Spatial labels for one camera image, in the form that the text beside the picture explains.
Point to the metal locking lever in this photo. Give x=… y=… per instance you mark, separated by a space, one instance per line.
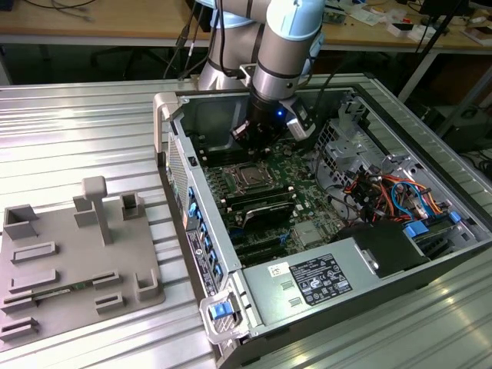
x=229 y=155

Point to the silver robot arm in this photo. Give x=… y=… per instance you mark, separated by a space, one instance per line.
x=276 y=57

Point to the black RAM slot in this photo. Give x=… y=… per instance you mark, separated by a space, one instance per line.
x=209 y=140
x=257 y=194
x=261 y=201
x=215 y=154

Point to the blue slot clip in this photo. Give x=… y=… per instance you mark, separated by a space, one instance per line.
x=194 y=213
x=192 y=192
x=218 y=270
x=203 y=231
x=209 y=246

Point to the black expansion slot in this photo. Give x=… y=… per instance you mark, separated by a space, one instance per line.
x=265 y=256
x=261 y=245

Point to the metal drive cage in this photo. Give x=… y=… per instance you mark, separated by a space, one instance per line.
x=346 y=150

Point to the green motherboard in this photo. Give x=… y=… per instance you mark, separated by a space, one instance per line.
x=307 y=203

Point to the black graphics card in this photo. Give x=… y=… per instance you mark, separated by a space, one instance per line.
x=269 y=215

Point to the silver chipset heatsink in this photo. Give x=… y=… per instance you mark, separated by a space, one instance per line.
x=307 y=234

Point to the small green circuit board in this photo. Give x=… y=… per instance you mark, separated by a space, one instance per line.
x=335 y=17

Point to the black chair base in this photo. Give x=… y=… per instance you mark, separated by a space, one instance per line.
x=127 y=57

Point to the small white box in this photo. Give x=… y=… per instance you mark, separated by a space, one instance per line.
x=401 y=30

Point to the black air shroud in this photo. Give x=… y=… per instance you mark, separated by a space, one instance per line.
x=384 y=246

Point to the grey power supply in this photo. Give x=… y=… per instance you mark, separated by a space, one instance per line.
x=261 y=300

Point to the wooden desk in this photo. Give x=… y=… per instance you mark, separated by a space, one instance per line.
x=115 y=23

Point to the blue disk carrier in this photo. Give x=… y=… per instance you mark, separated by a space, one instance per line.
x=417 y=229

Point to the black computer box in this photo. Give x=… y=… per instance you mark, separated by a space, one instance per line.
x=471 y=128

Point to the small blue carrier tab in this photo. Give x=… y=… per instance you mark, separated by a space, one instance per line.
x=454 y=217

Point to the grey PC case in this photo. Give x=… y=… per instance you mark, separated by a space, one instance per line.
x=384 y=307

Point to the brown white box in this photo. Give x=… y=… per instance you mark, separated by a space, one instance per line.
x=478 y=32

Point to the grey parts rack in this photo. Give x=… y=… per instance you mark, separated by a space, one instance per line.
x=77 y=261

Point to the green RAM stick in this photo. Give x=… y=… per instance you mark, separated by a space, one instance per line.
x=82 y=285

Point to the small black camera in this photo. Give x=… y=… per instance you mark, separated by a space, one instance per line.
x=240 y=132

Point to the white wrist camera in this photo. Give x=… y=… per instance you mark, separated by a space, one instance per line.
x=300 y=123

